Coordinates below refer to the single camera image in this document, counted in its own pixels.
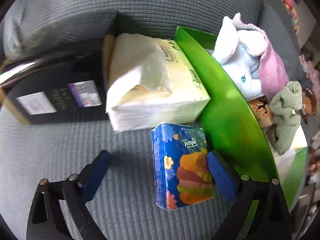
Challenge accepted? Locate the grey sofa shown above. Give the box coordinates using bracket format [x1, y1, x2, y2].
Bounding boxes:
[0, 0, 320, 240]

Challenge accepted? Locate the light blue plush elephant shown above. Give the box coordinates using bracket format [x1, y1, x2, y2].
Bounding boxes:
[211, 16, 265, 100]

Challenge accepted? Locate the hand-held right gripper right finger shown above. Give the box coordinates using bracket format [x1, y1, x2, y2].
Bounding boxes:
[206, 150, 292, 240]

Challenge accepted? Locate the pile of colourful plush toys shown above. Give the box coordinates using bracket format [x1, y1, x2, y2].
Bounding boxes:
[274, 0, 320, 85]

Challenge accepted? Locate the blue floral tissue pack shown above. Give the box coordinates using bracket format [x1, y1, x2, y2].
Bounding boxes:
[151, 122, 215, 211]

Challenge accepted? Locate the tree print tissue pack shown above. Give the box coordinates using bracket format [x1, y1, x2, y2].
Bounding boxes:
[247, 97, 275, 128]

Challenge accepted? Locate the pale yellow pack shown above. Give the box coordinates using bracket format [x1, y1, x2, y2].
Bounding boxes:
[102, 34, 117, 85]

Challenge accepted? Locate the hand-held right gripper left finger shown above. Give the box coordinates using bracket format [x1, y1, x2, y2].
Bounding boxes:
[26, 150, 112, 240]

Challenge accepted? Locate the green white tissue pack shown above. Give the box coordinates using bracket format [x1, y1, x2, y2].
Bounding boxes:
[105, 33, 212, 133]

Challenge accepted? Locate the black box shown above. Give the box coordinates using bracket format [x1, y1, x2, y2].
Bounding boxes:
[0, 51, 108, 126]

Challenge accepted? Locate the green plush toy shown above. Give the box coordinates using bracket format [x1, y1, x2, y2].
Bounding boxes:
[269, 81, 304, 155]

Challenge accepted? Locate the small brown toy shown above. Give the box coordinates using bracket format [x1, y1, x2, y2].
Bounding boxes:
[299, 87, 317, 124]

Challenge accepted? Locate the purple grey towel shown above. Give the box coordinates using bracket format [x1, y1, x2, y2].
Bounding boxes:
[231, 12, 290, 98]

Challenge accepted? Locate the green cardboard box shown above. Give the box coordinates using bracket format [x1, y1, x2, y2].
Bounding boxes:
[174, 26, 309, 230]

